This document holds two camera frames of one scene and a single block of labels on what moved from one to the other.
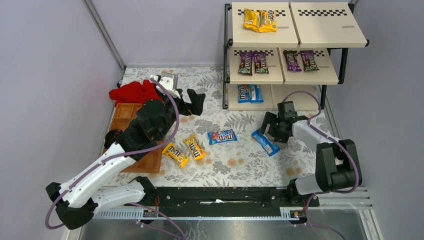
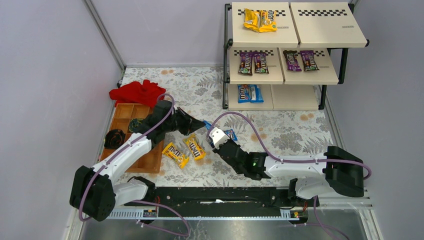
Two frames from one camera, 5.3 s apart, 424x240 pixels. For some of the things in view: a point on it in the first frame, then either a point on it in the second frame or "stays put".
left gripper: (183, 101) → (186, 120)
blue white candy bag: (255, 94) stays put
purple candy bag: (292, 63) stays put
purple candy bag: (308, 60) stays put
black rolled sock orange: (110, 137) stays put
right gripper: (278, 126) → (222, 148)
